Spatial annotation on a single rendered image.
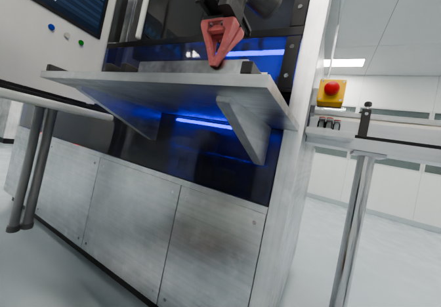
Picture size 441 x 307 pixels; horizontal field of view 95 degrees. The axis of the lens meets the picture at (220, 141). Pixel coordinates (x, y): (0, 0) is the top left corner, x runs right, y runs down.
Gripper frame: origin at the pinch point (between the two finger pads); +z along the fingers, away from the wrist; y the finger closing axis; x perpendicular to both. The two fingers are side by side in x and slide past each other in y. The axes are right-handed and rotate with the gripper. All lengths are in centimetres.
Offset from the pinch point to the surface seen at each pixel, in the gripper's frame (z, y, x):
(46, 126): 21, 19, 100
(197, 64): 0.1, 0.6, 4.1
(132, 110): 6, 23, 48
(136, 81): 4.8, -1.9, 16.0
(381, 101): -181, 487, -101
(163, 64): 0.0, 0.6, 12.8
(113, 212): 54, 41, 66
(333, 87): -10.8, 33.8, -18.0
